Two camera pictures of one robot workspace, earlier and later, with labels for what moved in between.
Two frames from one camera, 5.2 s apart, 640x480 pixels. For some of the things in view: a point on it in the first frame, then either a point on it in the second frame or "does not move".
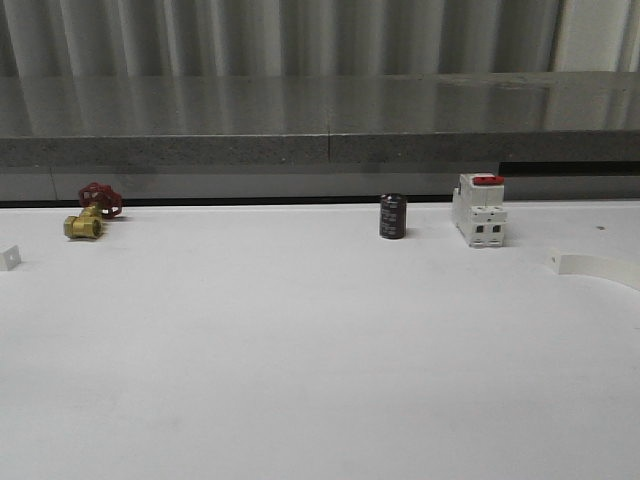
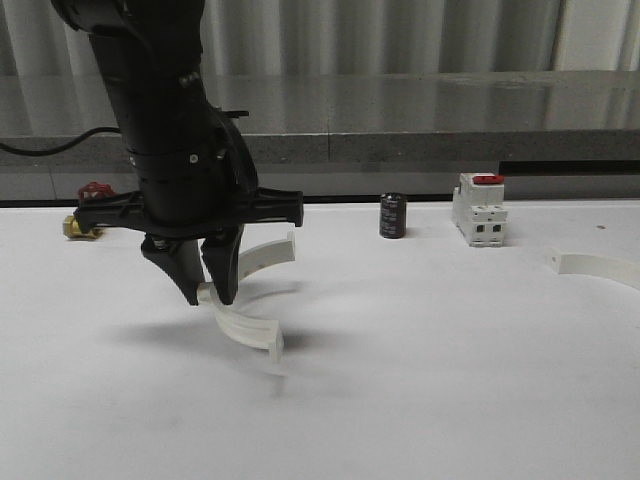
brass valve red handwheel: (98, 202) does not move
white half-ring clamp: (10, 258) to (268, 335)
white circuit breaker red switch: (478, 211) does not move
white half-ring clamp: (623, 271) does not move
